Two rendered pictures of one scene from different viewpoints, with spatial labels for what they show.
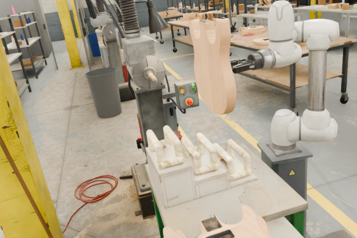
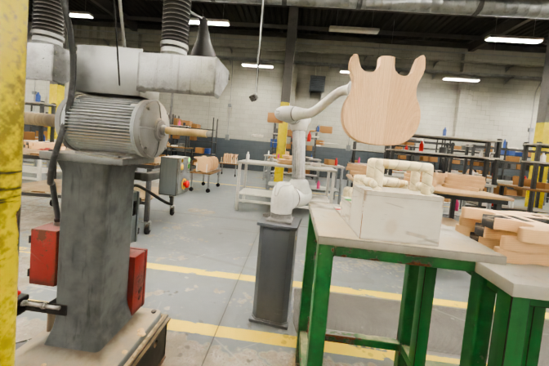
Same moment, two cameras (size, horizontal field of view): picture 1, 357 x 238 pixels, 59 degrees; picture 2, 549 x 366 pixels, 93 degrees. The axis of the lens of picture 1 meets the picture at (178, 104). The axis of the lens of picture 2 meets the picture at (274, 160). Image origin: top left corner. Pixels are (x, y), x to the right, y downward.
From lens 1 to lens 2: 1.91 m
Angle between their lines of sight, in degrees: 73
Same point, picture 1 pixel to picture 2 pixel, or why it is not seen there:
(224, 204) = not seen: hidden behind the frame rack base
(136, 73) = (147, 122)
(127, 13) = (185, 15)
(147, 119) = (111, 223)
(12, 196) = not seen: outside the picture
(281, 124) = (291, 192)
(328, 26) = not seen: hidden behind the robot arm
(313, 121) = (305, 186)
